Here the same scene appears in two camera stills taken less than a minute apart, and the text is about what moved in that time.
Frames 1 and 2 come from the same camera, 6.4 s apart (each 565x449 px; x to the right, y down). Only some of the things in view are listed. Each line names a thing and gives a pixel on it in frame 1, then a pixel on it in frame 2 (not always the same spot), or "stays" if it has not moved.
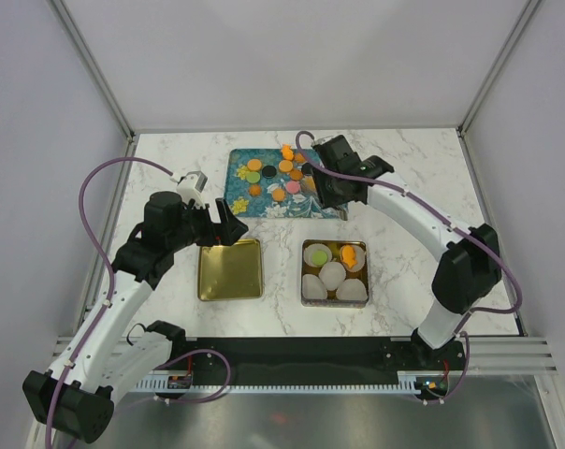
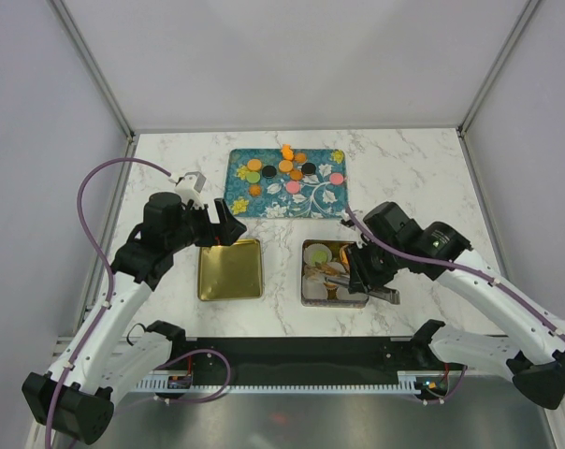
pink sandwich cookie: [293, 187] stays
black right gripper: [318, 178] → [360, 276]
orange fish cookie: [348, 255] stays
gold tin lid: [232, 271] stays
